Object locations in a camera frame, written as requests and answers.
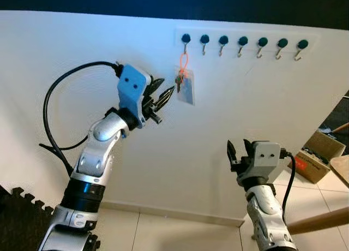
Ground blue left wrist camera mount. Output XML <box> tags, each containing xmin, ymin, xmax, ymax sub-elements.
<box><xmin>117</xmin><ymin>63</ymin><xmax>153</xmax><ymax>127</ymax></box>

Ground cardboard box with red print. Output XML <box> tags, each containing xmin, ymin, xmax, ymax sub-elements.
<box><xmin>287</xmin><ymin>130</ymin><xmax>347</xmax><ymax>184</ymax></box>

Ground keys with orange loop and card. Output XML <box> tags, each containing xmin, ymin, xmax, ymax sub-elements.
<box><xmin>174</xmin><ymin>51</ymin><xmax>196</xmax><ymax>106</ymax></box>

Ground dark floor mat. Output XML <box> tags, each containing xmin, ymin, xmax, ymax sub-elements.
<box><xmin>318</xmin><ymin>92</ymin><xmax>349</xmax><ymax>149</ymax></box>

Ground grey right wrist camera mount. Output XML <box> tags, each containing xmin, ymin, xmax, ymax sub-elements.
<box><xmin>238</xmin><ymin>141</ymin><xmax>283</xmax><ymax>187</ymax></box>

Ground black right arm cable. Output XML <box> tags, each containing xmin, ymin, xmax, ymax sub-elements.
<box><xmin>279</xmin><ymin>148</ymin><xmax>297</xmax><ymax>225</ymax></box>

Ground white wall hook rail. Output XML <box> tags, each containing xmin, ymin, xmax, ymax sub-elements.
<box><xmin>174</xmin><ymin>27</ymin><xmax>321</xmax><ymax>63</ymax></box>

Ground black foam puzzle mat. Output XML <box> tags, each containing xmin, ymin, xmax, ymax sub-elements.
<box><xmin>0</xmin><ymin>186</ymin><xmax>102</xmax><ymax>251</ymax></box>

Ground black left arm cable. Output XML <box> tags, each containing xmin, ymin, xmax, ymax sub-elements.
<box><xmin>39</xmin><ymin>61</ymin><xmax>124</xmax><ymax>178</ymax></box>

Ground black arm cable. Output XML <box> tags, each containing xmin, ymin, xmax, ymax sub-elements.
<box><xmin>39</xmin><ymin>61</ymin><xmax>124</xmax><ymax>178</ymax></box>
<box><xmin>279</xmin><ymin>148</ymin><xmax>297</xmax><ymax>225</ymax></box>

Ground dark green knob hook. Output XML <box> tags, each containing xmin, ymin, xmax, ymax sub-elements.
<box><xmin>181</xmin><ymin>33</ymin><xmax>191</xmax><ymax>55</ymax></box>
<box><xmin>294</xmin><ymin>39</ymin><xmax>309</xmax><ymax>62</ymax></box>
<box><xmin>256</xmin><ymin>37</ymin><xmax>269</xmax><ymax>59</ymax></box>
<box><xmin>276</xmin><ymin>38</ymin><xmax>289</xmax><ymax>60</ymax></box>
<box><xmin>218</xmin><ymin>35</ymin><xmax>229</xmax><ymax>57</ymax></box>
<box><xmin>237</xmin><ymin>36</ymin><xmax>249</xmax><ymax>58</ymax></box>
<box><xmin>200</xmin><ymin>34</ymin><xmax>210</xmax><ymax>56</ymax></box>

